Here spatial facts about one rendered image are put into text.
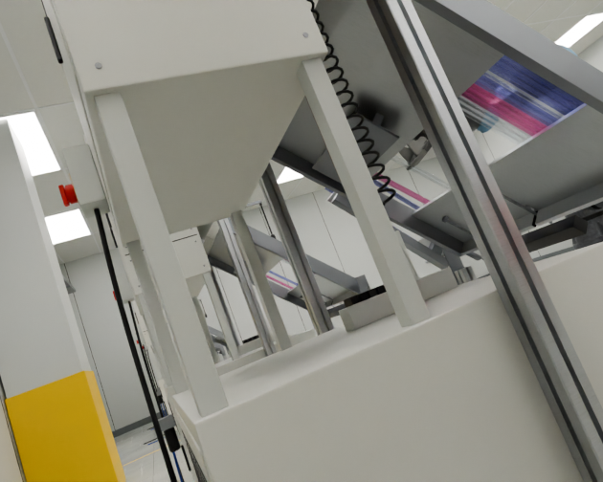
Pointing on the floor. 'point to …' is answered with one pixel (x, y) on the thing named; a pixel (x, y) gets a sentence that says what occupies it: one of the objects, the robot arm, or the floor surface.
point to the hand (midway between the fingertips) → (413, 165)
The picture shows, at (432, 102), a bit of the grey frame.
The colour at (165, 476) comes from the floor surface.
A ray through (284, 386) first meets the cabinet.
